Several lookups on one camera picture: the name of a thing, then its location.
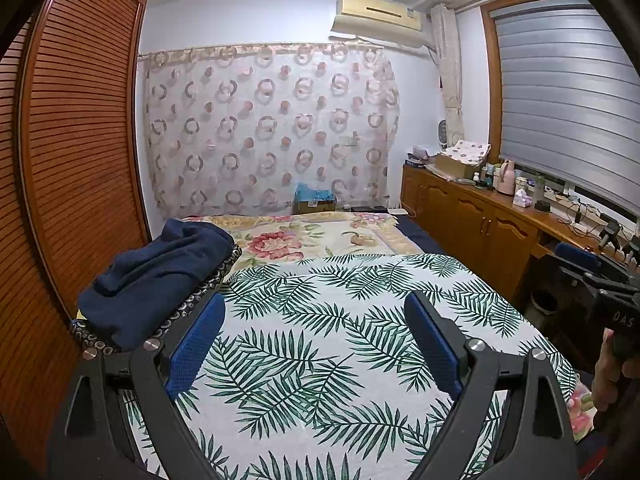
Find grey window blind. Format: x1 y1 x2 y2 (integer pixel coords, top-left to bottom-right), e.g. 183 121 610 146
492 2 640 206

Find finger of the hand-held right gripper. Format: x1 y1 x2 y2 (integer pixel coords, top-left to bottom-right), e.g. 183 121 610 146
554 241 640 283
560 267 640 297

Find floral cloth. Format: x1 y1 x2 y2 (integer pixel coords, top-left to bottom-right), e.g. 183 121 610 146
442 140 493 163

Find long wooden cabinet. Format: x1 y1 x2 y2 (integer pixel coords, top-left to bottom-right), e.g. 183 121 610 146
401 162 640 306

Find beige wall air conditioner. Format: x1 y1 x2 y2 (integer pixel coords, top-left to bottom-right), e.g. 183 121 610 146
330 0 436 51

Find white power strip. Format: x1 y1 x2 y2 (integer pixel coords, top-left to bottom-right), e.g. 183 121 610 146
570 210 601 233

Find person's right hand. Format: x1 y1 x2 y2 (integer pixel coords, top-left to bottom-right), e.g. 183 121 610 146
590 329 640 413

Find small black tripod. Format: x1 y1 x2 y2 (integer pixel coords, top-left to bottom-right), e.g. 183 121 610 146
597 214 625 256

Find wooden window frame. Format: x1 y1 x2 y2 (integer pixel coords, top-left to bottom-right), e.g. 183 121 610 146
480 0 581 161

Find open cardboard box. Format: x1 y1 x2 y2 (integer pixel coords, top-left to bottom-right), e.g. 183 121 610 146
432 154 483 181

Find navy bed sheet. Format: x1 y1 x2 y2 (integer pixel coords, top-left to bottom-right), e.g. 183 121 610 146
395 215 451 256

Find dark trash bin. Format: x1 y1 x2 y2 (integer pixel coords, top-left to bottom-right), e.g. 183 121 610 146
530 287 560 316

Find palm leaf bed sheet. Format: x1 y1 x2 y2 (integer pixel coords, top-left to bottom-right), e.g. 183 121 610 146
120 252 578 480

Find pink thermos jug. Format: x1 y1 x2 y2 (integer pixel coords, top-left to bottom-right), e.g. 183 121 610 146
495 159 517 195

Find blue covered box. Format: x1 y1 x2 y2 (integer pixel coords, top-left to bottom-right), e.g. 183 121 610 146
295 182 335 203

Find wooden louvered wardrobe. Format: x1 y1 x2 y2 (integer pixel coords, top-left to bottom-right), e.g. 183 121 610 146
0 0 153 411

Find navy printed t-shirt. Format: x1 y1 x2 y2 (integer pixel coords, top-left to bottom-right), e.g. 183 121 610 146
77 219 237 353

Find tied beige side curtain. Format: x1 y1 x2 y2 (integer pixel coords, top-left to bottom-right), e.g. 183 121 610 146
430 4 466 148

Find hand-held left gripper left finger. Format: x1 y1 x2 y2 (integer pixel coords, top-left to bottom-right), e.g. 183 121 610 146
47 291 227 480

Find floral blanket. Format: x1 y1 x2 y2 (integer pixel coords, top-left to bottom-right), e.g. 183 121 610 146
180 210 598 443

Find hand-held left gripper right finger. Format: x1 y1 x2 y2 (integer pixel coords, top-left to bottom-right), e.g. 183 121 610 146
404 290 581 480

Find circle patterned sheer curtain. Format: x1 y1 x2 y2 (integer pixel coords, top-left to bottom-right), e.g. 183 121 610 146
139 42 402 221

